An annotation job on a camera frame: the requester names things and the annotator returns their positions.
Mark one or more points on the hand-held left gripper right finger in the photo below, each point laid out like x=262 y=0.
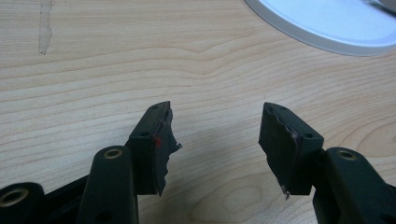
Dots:
x=292 y=155

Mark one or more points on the white round plate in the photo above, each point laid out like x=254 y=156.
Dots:
x=336 y=21

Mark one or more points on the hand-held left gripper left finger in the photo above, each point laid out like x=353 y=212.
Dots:
x=146 y=155

